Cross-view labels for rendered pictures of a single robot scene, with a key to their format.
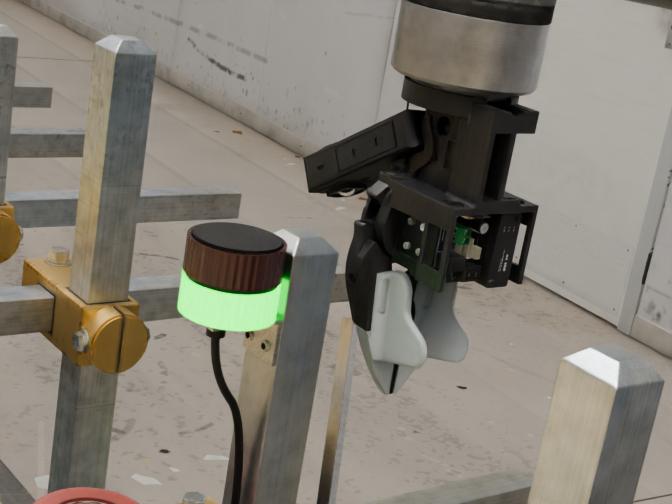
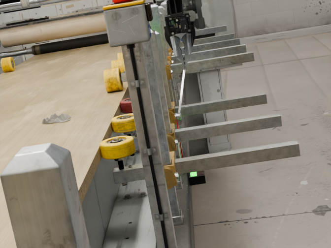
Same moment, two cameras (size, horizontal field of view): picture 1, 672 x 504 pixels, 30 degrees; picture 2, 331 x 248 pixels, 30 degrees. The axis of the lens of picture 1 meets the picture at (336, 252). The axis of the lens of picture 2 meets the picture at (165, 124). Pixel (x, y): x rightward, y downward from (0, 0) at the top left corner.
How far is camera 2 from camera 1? 1.38 m
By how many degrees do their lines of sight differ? 41
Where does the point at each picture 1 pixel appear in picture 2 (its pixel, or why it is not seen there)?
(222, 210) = (240, 50)
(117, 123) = (152, 23)
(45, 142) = (211, 45)
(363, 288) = (168, 40)
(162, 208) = (220, 52)
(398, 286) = (173, 38)
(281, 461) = not seen: hidden behind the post
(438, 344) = (187, 50)
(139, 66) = (154, 10)
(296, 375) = not seen: hidden behind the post
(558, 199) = not seen: outside the picture
